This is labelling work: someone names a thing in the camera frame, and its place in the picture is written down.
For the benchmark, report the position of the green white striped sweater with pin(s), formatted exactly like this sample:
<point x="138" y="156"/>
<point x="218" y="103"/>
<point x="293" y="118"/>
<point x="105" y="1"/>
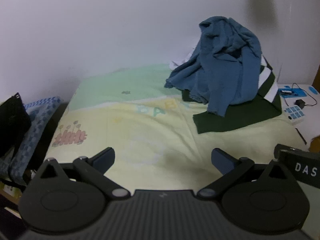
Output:
<point x="237" y="120"/>

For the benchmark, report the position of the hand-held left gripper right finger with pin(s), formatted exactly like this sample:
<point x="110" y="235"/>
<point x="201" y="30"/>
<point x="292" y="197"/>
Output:
<point x="222" y="161"/>

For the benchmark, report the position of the black bag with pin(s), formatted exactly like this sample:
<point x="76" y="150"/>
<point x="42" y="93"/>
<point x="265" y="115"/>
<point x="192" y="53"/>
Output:
<point x="12" y="122"/>

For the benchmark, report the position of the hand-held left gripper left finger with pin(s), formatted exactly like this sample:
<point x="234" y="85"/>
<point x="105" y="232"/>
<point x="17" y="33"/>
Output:
<point x="105" y="158"/>

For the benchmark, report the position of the pastel printed blanket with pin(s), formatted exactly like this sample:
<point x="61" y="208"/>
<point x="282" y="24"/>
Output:
<point x="150" y="135"/>

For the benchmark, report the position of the blue checkered cloth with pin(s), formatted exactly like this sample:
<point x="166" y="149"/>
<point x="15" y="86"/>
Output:
<point x="35" y="125"/>

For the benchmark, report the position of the black pen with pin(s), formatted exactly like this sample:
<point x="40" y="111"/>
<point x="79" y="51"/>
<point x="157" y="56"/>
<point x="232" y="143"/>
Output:
<point x="301" y="136"/>

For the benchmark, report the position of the white box with blue tiles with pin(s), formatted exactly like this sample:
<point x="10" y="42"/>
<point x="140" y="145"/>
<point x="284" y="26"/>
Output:
<point x="295" y="113"/>

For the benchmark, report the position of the black power adapter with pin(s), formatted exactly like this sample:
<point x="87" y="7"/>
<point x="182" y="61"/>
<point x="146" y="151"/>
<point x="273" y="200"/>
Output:
<point x="299" y="103"/>

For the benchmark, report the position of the blue desk mat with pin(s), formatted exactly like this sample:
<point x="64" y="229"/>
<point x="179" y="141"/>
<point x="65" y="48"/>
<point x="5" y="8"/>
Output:
<point x="296" y="91"/>

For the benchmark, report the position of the white garment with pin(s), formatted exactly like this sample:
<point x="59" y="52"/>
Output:
<point x="180" y="62"/>

